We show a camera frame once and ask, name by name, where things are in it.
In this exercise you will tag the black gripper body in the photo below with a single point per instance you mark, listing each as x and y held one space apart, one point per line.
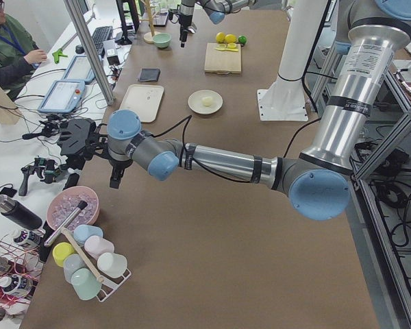
184 21
117 165

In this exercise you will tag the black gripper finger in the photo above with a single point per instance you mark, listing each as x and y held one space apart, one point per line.
183 37
116 177

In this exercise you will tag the cream round plate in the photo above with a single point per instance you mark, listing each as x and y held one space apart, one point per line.
194 102

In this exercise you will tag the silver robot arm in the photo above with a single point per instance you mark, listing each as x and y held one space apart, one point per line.
369 33
216 11

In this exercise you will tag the cream rabbit tray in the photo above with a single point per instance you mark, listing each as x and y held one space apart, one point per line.
144 100

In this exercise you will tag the green bowl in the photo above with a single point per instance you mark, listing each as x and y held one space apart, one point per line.
162 40

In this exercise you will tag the wooden cup tree stand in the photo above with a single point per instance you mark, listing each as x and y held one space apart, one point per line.
147 20

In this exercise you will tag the lower whole yellow lemon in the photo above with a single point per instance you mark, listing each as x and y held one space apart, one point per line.
220 37

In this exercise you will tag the whole yellow lemon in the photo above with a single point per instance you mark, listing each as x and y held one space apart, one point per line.
230 38
220 37

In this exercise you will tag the upper whole yellow lemon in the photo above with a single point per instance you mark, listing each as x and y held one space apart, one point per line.
230 38

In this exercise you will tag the wooden cutting board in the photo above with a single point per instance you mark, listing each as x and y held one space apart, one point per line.
222 61

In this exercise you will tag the yellow plastic knife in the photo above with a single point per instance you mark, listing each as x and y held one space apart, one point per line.
226 49

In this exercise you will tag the grey folded cloth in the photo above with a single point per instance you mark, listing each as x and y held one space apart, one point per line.
149 75

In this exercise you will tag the lower blue teach pendant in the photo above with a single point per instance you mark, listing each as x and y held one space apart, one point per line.
63 97

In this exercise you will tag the blue teach pendant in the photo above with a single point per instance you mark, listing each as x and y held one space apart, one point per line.
63 97
79 69

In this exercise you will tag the green lime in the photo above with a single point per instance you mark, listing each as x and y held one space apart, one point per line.
242 40

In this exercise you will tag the pink bowl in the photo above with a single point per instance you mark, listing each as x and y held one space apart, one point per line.
67 201

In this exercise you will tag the blue plastic cup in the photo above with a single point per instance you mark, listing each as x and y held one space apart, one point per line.
82 232

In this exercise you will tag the pink plastic cup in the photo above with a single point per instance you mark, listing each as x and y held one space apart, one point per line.
95 246

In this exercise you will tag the upper blue teach pendant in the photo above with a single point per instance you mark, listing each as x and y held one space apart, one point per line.
79 69

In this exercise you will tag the black keyboard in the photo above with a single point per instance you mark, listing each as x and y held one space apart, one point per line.
99 36

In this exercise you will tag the white plastic cup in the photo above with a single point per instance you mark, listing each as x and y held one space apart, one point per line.
112 264

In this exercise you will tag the yellow plastic cup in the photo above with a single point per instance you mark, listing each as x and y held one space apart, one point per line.
61 252

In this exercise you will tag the grey plastic cup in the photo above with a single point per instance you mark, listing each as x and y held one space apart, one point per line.
71 264

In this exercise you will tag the black thermos bottle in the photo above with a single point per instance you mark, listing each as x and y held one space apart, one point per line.
18 213

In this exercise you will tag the green plastic cup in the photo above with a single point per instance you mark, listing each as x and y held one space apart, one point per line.
85 284

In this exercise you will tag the seated person green jacket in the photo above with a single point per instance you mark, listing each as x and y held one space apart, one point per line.
20 56

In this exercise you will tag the white wire cup rack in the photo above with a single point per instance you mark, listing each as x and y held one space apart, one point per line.
108 285

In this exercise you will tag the aluminium frame post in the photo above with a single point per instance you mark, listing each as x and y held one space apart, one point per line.
73 9

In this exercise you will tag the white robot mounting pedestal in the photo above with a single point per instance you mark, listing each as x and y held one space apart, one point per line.
284 100

